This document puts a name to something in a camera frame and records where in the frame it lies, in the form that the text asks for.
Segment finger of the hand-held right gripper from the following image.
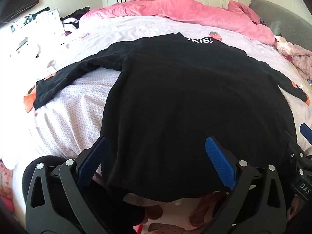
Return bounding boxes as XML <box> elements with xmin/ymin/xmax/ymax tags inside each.
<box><xmin>300</xmin><ymin>123</ymin><xmax>312</xmax><ymax>141</ymax></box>
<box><xmin>284</xmin><ymin>130</ymin><xmax>307</xmax><ymax>167</ymax></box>

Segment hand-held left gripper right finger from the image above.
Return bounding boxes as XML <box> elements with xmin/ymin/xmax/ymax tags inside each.
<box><xmin>205</xmin><ymin>136</ymin><xmax>287</xmax><ymax>234</ymax></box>

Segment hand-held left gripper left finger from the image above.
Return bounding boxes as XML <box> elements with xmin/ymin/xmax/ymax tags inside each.
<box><xmin>26</xmin><ymin>136</ymin><xmax>111</xmax><ymax>234</ymax></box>

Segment black sweatshirt with orange patches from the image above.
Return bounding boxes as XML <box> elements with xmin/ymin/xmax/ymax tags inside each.
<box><xmin>24</xmin><ymin>32</ymin><xmax>310</xmax><ymax>204</ymax></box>

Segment pile of dark clothes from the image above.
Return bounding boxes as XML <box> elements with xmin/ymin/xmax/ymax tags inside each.
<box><xmin>60</xmin><ymin>9</ymin><xmax>91</xmax><ymax>37</ymax></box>

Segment person's right hand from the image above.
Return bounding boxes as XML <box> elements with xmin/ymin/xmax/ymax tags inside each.
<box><xmin>287</xmin><ymin>195</ymin><xmax>312</xmax><ymax>228</ymax></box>

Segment strawberry print bed sheet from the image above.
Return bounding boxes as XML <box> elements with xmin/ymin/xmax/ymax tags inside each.
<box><xmin>0</xmin><ymin>15</ymin><xmax>312</xmax><ymax>176</ymax></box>

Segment white cloth with brown print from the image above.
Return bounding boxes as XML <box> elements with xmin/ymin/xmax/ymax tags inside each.
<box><xmin>122</xmin><ymin>191</ymin><xmax>232</xmax><ymax>234</ymax></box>

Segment pink fluffy garment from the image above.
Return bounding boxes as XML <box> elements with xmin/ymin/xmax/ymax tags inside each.
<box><xmin>274</xmin><ymin>35</ymin><xmax>312</xmax><ymax>79</ymax></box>

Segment pink floral cloth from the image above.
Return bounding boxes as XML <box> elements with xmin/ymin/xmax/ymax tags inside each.
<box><xmin>0</xmin><ymin>157</ymin><xmax>17</xmax><ymax>200</ymax></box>

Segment grey quilted headboard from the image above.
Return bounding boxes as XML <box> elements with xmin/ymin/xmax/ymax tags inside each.
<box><xmin>249</xmin><ymin>0</ymin><xmax>312</xmax><ymax>61</ymax></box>

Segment white dresser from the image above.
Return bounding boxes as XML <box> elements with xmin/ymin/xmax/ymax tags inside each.
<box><xmin>0</xmin><ymin>8</ymin><xmax>65</xmax><ymax>61</ymax></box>

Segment pink duvet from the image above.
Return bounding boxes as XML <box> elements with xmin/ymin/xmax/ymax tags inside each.
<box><xmin>79</xmin><ymin>0</ymin><xmax>276</xmax><ymax>46</ymax></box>

